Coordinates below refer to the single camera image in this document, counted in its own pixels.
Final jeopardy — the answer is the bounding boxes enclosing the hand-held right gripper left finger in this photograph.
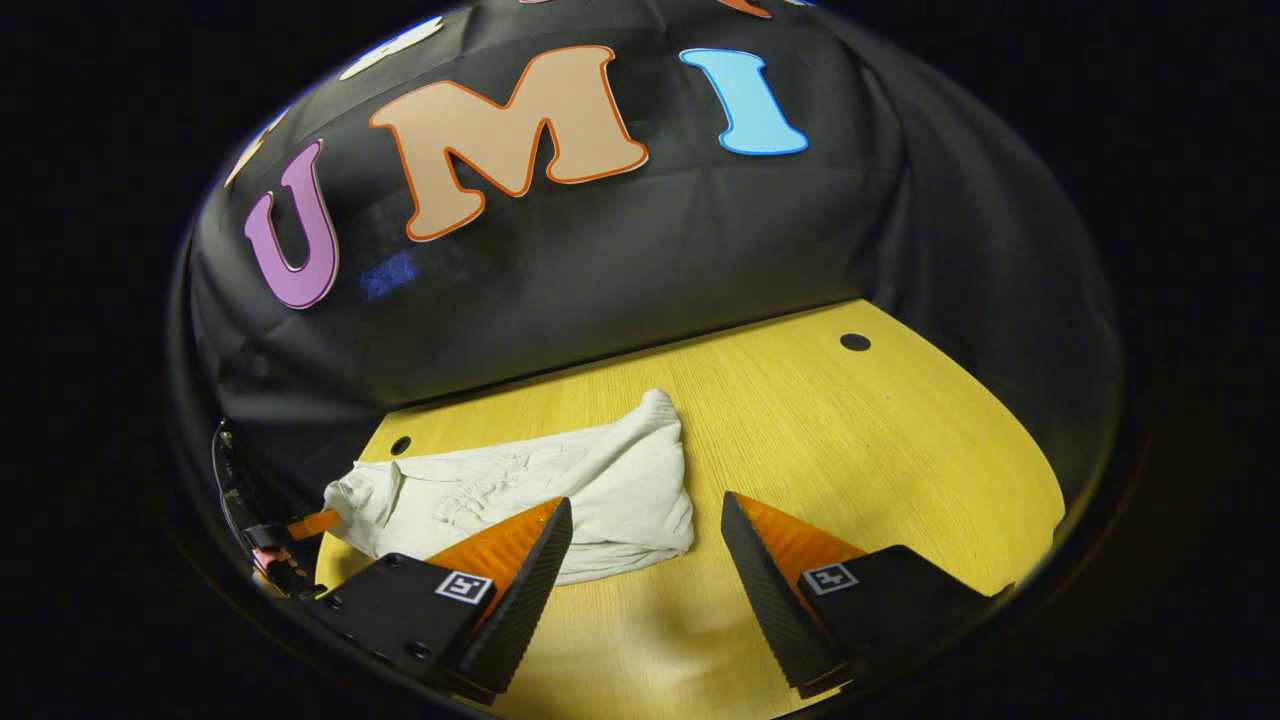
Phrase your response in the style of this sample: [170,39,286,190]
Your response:
[305,497,574,698]

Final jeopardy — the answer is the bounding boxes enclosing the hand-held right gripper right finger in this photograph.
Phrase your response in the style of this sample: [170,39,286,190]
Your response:
[720,491,1013,699]

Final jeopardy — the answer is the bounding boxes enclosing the white jeans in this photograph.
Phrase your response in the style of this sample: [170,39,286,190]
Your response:
[322,388,696,586]

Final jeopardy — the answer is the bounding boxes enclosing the black backdrop cloth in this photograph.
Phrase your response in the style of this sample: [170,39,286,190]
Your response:
[170,0,1126,521]

